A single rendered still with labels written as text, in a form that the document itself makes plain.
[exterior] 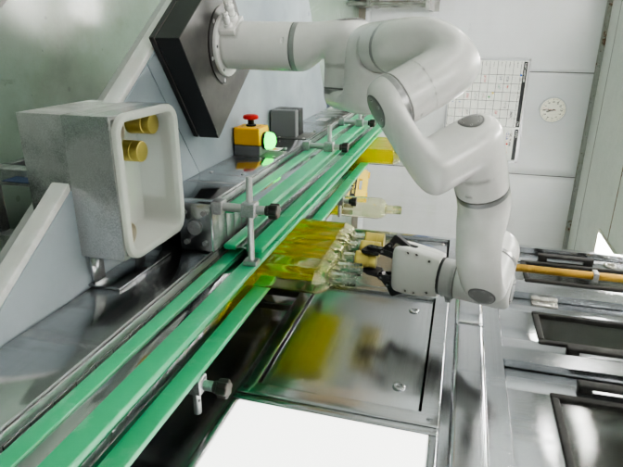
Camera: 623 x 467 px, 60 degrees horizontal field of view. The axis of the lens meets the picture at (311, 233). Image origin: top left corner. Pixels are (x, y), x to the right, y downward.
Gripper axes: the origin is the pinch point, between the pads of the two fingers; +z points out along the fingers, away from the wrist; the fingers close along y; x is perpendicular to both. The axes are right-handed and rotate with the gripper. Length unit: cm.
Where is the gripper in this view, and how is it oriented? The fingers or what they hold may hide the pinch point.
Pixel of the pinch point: (372, 259)
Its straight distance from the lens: 113.9
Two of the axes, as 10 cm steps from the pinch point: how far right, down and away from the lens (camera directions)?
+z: -8.6, -1.8, 4.7
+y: 0.1, -9.4, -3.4
